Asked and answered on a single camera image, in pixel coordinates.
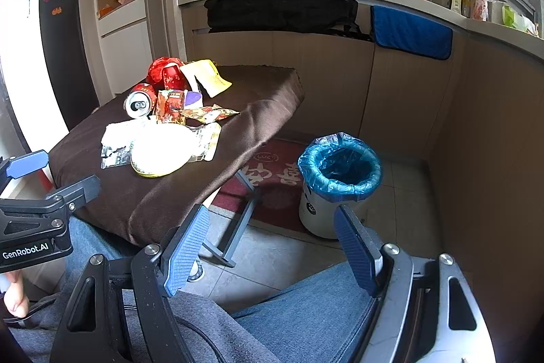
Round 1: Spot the clear silver plastic wrapper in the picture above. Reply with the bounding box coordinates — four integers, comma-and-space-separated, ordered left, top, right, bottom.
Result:
101, 119, 149, 169

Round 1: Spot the red soda can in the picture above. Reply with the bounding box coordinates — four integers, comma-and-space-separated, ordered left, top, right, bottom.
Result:
123, 82, 157, 119

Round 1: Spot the red small snack packet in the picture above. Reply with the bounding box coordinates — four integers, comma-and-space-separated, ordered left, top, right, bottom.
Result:
155, 89, 185, 125

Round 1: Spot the red foil snack bag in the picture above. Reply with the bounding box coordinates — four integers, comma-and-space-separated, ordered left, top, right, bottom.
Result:
146, 57, 191, 91

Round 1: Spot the purple white wrapper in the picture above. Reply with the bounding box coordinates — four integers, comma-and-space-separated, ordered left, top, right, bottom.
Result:
184, 90, 203, 110

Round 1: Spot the white trash bin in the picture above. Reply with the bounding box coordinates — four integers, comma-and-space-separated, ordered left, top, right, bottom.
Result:
299, 182, 373, 240

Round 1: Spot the person's left hand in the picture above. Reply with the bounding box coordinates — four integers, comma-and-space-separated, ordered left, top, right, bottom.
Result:
4, 270, 30, 319

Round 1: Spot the folding table metal leg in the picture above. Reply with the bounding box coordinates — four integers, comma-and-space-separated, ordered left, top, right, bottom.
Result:
203, 169, 261, 268

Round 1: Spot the red floor mat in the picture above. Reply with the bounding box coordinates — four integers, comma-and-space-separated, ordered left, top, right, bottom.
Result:
212, 137, 312, 234

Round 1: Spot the black refrigerator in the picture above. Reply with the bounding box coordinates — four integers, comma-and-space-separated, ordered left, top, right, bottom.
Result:
39, 0, 99, 130

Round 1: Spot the yellow white wrapper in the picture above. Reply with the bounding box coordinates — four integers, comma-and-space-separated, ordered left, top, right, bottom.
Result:
181, 59, 232, 98

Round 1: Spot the blue towel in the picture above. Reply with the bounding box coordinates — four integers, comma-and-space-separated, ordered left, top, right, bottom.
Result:
371, 5, 453, 61

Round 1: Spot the white cabinet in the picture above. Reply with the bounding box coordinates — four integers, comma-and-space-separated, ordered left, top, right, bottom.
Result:
95, 0, 152, 95

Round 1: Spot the black cloth under counter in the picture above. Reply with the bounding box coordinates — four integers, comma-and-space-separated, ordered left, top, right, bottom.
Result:
204, 0, 362, 39

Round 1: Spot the red patterned bottle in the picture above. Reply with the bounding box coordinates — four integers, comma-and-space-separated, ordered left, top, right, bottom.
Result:
470, 0, 489, 21

